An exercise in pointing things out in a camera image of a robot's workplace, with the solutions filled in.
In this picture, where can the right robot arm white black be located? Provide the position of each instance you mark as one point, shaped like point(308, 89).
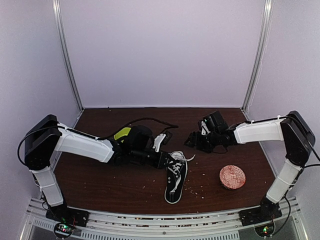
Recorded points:
point(290, 131)

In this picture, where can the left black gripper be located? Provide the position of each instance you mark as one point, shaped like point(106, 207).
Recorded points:
point(156, 165)

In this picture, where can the aluminium frame post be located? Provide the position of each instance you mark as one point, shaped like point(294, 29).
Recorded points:
point(261, 47)
point(65, 53)

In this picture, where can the right aluminium frame post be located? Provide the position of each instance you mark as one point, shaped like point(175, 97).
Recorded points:
point(261, 47)

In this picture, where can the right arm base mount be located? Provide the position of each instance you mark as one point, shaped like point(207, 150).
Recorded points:
point(260, 217)

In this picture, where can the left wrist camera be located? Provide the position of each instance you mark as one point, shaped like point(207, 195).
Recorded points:
point(141, 138)

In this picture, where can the black white canvas sneaker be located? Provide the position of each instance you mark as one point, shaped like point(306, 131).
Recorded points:
point(175, 180)

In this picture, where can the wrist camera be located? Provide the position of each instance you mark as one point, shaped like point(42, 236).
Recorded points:
point(141, 138)
point(212, 123)

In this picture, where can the left aluminium frame post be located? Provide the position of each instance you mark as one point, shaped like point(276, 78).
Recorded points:
point(65, 53)

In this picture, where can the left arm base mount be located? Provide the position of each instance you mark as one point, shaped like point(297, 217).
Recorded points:
point(66, 226)

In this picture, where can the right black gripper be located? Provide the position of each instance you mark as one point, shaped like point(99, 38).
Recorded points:
point(195, 141)

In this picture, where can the red white patterned bowl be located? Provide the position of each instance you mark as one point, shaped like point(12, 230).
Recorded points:
point(232, 177)

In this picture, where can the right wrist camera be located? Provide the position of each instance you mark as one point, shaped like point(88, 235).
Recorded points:
point(212, 123)

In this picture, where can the aluminium front rail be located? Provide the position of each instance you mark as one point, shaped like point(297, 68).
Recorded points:
point(219, 225)

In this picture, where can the green plastic bowl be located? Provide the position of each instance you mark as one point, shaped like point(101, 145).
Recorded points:
point(121, 133)

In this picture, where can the white shoelace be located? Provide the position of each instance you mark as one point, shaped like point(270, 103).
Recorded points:
point(180, 162)

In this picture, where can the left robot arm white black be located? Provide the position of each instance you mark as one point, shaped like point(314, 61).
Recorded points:
point(49, 136)

